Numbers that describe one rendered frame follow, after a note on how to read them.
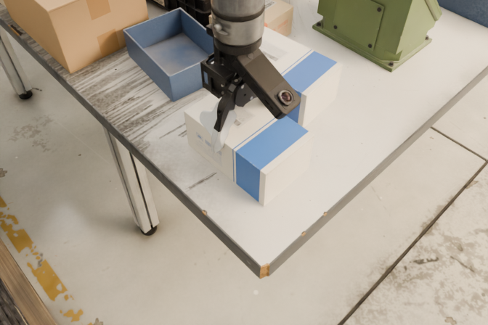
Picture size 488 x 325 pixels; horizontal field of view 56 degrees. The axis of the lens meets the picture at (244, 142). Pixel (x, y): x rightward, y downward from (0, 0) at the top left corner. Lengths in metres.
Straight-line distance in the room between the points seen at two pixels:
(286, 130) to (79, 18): 0.51
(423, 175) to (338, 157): 0.99
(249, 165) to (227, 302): 0.79
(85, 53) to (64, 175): 0.83
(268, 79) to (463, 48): 0.64
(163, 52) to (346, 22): 0.42
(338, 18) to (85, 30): 0.56
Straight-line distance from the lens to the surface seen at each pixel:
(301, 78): 0.88
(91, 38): 1.07
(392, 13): 1.02
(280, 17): 1.08
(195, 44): 1.10
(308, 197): 0.80
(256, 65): 0.68
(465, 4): 1.31
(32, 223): 1.75
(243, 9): 0.62
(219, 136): 0.74
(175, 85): 0.94
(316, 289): 1.49
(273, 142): 0.76
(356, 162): 0.87
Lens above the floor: 1.36
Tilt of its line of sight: 49 degrees down
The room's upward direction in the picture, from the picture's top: straight up
